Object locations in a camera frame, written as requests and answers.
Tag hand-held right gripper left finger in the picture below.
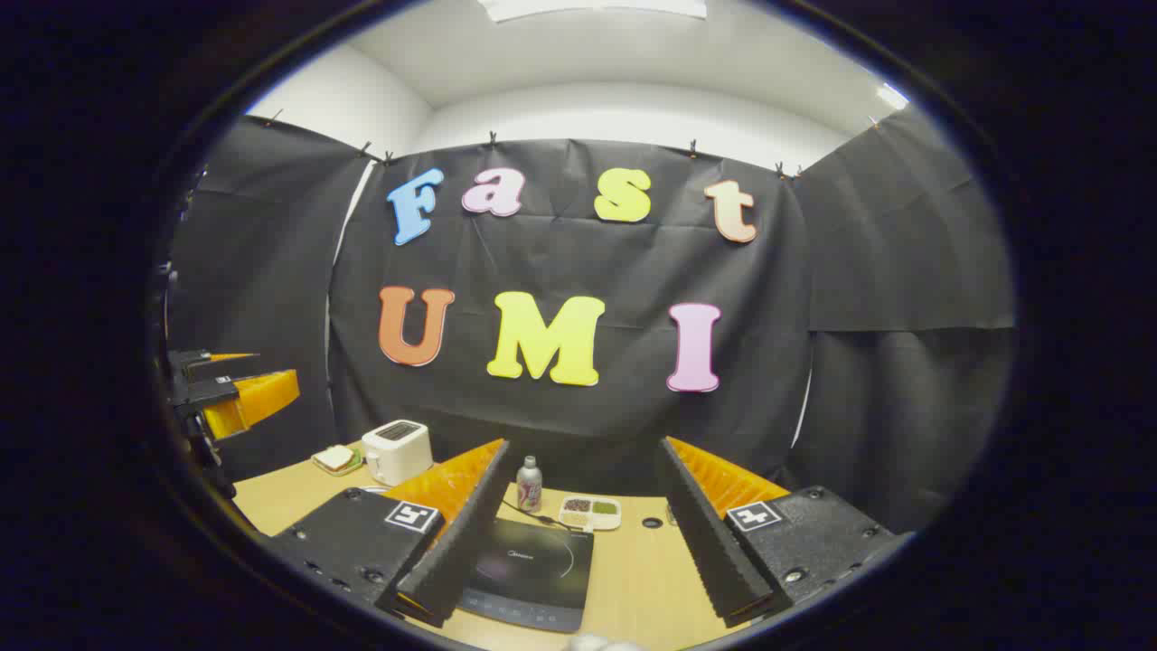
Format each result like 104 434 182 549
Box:
268 439 513 628

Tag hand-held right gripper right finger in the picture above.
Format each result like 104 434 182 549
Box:
656 436 916 629

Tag black induction cooktop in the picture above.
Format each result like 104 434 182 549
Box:
456 517 595 634

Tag silver drink bottle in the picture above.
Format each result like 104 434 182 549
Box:
516 456 543 514

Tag pale green plate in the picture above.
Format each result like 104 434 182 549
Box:
312 445 364 477

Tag white toaster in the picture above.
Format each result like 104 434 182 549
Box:
362 420 435 487

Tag white divided bean tray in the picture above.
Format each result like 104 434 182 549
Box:
559 495 623 532

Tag black power cable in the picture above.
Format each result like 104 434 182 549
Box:
502 500 575 531

